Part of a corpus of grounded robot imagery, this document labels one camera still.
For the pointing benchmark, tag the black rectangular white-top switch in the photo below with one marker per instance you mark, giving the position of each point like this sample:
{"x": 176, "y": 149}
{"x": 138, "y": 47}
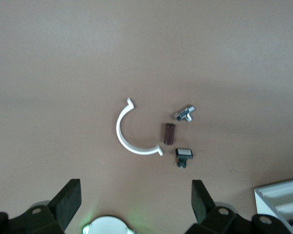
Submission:
{"x": 184, "y": 152}

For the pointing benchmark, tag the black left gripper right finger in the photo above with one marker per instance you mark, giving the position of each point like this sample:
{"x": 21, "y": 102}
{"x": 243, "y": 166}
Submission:
{"x": 202, "y": 204}

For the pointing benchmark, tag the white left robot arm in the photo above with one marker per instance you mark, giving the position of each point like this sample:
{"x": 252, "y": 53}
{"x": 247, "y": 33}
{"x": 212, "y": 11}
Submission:
{"x": 107, "y": 225}

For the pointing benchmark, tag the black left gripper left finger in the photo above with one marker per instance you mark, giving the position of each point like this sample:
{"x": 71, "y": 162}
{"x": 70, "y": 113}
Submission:
{"x": 63, "y": 202}

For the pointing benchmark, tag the dark brown rectangular block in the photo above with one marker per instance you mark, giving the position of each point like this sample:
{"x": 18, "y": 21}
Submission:
{"x": 169, "y": 134}

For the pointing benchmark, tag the silver metal T fitting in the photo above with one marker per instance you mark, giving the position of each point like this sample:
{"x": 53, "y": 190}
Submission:
{"x": 184, "y": 113}

